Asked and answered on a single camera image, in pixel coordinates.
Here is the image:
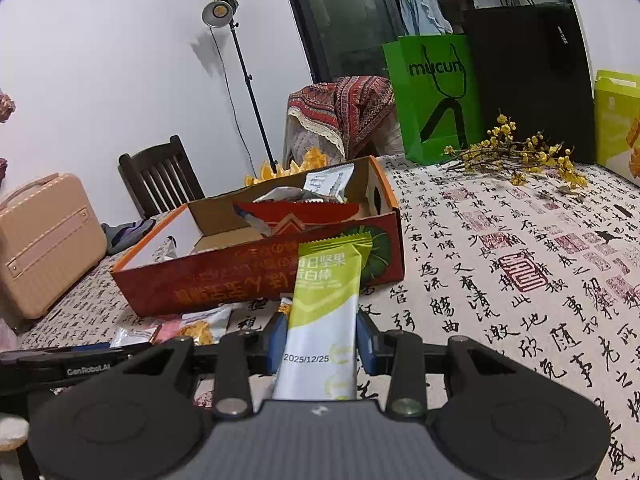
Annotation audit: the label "cloth covered chair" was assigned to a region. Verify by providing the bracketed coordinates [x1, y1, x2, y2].
[283, 108, 404, 165]

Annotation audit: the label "orange paper flower decoration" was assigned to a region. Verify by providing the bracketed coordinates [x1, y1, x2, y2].
[244, 146, 329, 186]

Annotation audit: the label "golden oat crisp packet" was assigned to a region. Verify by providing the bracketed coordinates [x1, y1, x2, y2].
[177, 306, 232, 346]

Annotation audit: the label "black paper bag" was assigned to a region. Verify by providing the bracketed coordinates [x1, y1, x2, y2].
[463, 3, 596, 164]

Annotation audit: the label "red patterned cloth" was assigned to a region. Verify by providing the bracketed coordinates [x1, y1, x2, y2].
[288, 76, 396, 159]

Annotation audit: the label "silver white snack packet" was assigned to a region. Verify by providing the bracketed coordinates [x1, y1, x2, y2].
[254, 186, 345, 204]

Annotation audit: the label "light blue hanging shirt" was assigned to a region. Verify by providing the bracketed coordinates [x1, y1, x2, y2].
[399, 0, 454, 35]

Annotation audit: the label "grey purple folded cloth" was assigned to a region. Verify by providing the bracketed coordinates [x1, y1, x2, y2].
[101, 218, 156, 256]

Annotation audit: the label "dark wooden chair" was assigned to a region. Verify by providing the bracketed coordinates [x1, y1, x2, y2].
[118, 134, 205, 219]

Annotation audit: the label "dried pink roses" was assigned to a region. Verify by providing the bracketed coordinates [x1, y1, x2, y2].
[0, 91, 15, 182]

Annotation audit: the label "orange pumpkin cardboard box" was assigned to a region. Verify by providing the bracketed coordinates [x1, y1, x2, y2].
[111, 156, 405, 318]

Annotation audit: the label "green white protein bar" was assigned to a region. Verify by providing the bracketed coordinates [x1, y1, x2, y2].
[272, 232, 373, 401]

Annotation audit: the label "red silver snack packet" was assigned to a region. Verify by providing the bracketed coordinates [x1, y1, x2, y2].
[233, 200, 359, 237]

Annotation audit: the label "pink small suitcase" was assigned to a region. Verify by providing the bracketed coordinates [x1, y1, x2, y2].
[1, 174, 106, 326]

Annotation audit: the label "light green snack box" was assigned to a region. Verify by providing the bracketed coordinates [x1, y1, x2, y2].
[594, 70, 640, 185]

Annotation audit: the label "calligraphy print tablecloth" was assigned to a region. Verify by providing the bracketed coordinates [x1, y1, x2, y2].
[28, 157, 639, 479]

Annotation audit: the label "green paper shopping bag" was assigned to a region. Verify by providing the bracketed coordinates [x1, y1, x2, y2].
[383, 35, 485, 165]

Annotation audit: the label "small white snack packet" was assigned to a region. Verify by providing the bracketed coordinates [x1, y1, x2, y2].
[110, 325, 160, 348]

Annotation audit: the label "studio lamp on stand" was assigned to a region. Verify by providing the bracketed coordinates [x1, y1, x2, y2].
[200, 0, 279, 174]

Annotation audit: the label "yellow flower branch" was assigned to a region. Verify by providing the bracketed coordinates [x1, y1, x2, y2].
[442, 114, 589, 191]

